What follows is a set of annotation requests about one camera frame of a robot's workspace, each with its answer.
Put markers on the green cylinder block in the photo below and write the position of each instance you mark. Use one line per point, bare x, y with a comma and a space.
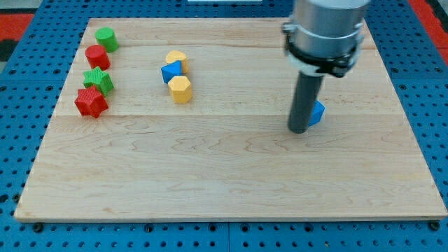
106, 37

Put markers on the red cylinder block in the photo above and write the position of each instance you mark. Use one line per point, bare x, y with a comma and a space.
97, 57

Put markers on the green star block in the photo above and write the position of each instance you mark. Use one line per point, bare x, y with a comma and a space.
98, 78

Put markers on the red star block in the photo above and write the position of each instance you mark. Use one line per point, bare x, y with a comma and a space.
90, 102

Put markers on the blue cube block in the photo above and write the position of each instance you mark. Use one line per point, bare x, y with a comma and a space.
317, 113

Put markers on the yellow heart block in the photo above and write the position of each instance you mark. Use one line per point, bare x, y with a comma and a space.
176, 55

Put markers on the yellow hexagon block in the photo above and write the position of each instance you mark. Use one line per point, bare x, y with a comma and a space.
180, 89

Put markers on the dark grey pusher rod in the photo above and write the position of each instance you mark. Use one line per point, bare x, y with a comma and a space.
306, 93

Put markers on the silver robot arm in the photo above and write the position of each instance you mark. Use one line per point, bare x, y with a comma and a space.
324, 36

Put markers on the blue triangle block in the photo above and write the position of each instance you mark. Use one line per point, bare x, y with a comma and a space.
171, 70

